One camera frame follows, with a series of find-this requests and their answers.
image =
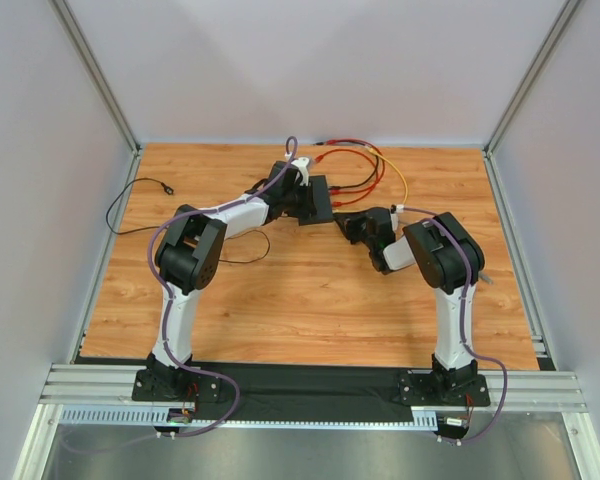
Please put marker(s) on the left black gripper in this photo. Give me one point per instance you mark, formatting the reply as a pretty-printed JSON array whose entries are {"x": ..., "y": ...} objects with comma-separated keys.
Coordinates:
[{"x": 304, "y": 198}]

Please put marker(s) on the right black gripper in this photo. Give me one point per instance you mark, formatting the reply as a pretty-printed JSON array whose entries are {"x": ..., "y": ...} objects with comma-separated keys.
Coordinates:
[{"x": 356, "y": 226}]

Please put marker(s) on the black network switch box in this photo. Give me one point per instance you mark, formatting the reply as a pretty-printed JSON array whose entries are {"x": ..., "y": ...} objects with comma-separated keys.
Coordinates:
[{"x": 320, "y": 200}]

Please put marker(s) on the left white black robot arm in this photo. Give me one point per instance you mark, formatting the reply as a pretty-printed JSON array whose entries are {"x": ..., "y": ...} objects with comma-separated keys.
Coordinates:
[{"x": 184, "y": 252}]

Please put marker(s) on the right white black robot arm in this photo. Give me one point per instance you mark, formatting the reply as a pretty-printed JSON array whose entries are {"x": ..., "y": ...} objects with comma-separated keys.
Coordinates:
[{"x": 449, "y": 260}]

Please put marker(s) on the black cloth strip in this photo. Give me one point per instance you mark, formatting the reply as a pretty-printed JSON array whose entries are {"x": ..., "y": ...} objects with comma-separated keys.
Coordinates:
[{"x": 312, "y": 393}]

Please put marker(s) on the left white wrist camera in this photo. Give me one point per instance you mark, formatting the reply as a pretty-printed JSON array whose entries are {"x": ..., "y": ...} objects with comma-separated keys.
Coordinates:
[{"x": 302, "y": 166}]

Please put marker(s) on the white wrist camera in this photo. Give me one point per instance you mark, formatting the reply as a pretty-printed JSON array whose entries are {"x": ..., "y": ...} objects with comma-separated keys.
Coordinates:
[
  {"x": 302, "y": 166},
  {"x": 395, "y": 211}
]

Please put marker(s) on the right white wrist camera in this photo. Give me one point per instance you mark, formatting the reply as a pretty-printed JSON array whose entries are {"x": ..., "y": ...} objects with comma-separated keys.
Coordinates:
[{"x": 395, "y": 211}]

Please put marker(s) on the right aluminium frame post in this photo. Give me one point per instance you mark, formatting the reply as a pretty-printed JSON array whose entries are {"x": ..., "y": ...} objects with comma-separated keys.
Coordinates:
[{"x": 565, "y": 16}]

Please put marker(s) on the aluminium frame post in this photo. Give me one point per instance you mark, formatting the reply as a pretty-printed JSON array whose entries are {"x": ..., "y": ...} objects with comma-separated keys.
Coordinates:
[
  {"x": 565, "y": 16},
  {"x": 83, "y": 49}
]

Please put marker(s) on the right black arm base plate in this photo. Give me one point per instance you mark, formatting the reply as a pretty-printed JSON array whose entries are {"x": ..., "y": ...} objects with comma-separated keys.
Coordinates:
[{"x": 438, "y": 389}]

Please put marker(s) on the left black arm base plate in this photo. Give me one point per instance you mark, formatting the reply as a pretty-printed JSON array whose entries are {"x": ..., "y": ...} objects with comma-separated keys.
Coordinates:
[{"x": 175, "y": 386}]

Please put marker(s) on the front aluminium rail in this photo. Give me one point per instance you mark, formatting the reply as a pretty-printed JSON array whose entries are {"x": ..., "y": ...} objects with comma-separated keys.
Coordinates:
[{"x": 528, "y": 391}]

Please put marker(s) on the left aluminium frame post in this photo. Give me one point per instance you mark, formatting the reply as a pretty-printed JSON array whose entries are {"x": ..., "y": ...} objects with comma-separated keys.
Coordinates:
[{"x": 83, "y": 49}]

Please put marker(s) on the grey slotted cable duct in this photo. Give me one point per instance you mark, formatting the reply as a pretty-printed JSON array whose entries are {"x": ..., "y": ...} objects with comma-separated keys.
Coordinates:
[{"x": 165, "y": 417}]

